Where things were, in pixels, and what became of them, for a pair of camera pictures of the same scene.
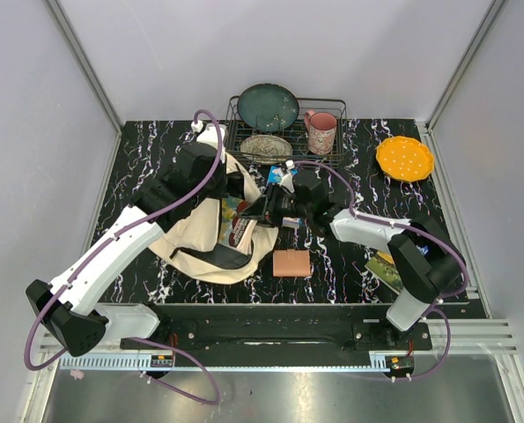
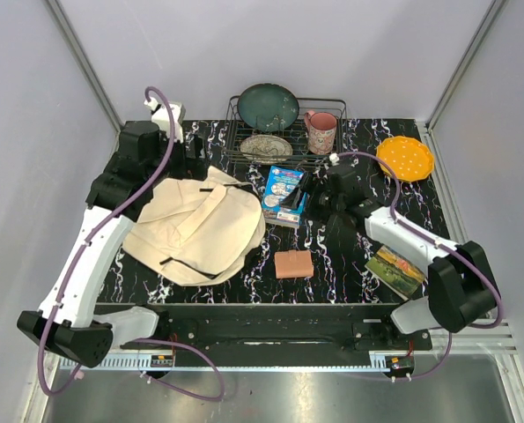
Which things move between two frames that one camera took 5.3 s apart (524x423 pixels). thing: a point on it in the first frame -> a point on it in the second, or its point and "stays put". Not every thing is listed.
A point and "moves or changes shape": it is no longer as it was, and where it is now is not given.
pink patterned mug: (321, 129) stays put
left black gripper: (222, 190) -> (192, 167)
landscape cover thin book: (382, 266) stays put
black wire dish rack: (317, 138) stays put
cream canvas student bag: (190, 246) moves or changes shape
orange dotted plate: (404, 159) stays put
